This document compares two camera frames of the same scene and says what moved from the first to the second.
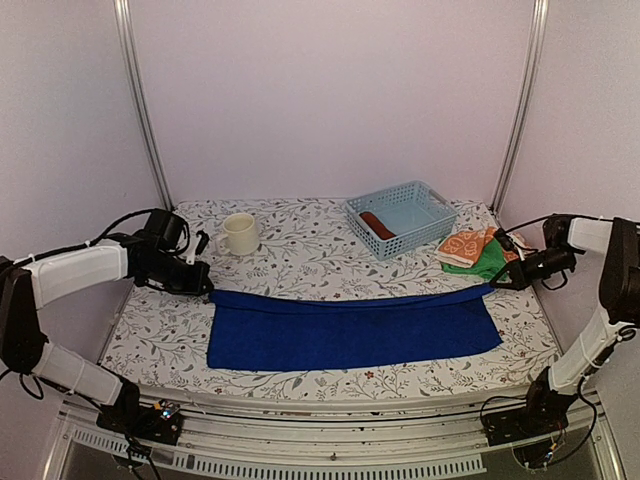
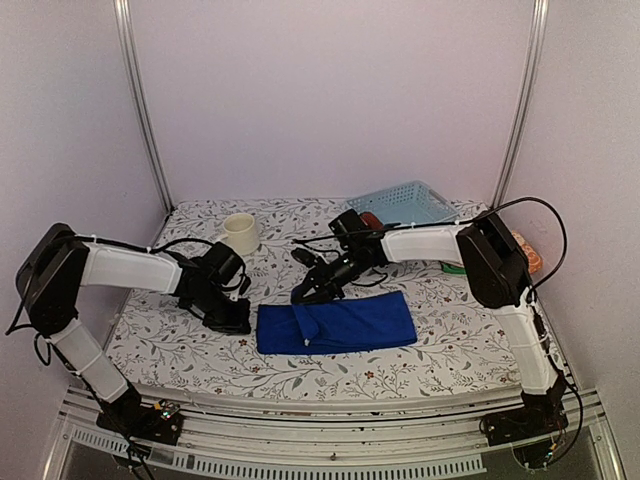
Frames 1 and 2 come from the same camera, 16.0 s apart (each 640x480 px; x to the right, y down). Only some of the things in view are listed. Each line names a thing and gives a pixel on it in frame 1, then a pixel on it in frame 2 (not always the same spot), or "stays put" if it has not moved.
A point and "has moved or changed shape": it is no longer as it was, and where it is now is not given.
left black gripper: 197,287 to 238,325
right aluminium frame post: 532,73 stays put
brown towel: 377,227 stays put
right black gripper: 520,277 to 325,283
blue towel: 261,331 has moved or changed shape
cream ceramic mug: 242,234 stays put
